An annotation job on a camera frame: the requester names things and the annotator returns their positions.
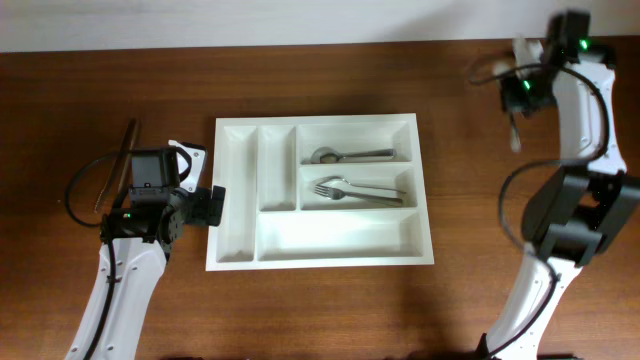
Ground large metal spoon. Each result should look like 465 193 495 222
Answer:
509 113 522 153
310 147 396 164

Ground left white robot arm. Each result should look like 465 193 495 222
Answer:
66 141 226 359

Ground thick handled metal fork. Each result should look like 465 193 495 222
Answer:
313 185 404 207

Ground white cutlery tray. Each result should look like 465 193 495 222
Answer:
206 114 434 271

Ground metal serving tongs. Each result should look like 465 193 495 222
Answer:
94 118 139 213

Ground thin metal fork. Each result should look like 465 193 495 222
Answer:
315 175 407 195

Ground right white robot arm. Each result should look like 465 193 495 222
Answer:
470 9 639 359

